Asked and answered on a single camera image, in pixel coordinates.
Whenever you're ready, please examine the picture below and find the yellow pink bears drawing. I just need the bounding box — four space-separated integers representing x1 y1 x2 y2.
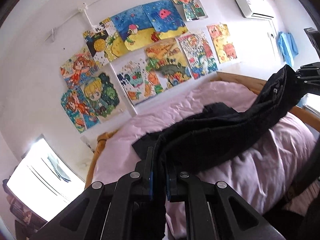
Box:
207 23 237 63

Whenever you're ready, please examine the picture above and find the pink duvet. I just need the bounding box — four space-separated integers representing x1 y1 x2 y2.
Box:
91 80 318 239

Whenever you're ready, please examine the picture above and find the landscape hill drawing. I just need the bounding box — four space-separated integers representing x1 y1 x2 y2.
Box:
144 38 191 89

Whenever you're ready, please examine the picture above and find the blue sea fish drawing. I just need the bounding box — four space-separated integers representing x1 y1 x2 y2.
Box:
111 5 159 51

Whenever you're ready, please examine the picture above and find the orange fruit drawing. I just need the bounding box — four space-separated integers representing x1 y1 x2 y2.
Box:
112 50 167 106

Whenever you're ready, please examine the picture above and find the blond boy drawing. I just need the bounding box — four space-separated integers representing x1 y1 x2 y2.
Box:
80 72 121 122

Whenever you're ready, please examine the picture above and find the blue hanging cloth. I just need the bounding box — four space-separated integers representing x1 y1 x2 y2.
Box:
277 31 299 67

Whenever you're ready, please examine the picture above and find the wooden bed frame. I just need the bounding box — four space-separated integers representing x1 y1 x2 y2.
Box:
86 68 316 194

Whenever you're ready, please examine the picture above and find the pineapple black yellow drawing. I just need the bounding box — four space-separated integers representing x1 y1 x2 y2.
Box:
82 18 129 66

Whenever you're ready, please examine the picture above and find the red-haired boy drawing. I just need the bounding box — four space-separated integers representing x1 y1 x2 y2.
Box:
172 0 208 21

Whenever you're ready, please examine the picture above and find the black garment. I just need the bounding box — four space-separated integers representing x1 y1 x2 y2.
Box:
132 65 306 173

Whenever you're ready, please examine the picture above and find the pink jellyfish drawing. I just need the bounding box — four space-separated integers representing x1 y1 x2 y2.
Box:
142 0 188 40

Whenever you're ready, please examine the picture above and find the city doodle 2024 drawing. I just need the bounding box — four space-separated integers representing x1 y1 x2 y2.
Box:
178 31 217 79

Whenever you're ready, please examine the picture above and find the window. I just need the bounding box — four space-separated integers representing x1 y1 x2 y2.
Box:
7 136 85 221

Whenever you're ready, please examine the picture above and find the white air conditioner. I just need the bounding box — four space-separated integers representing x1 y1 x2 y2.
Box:
235 0 274 20

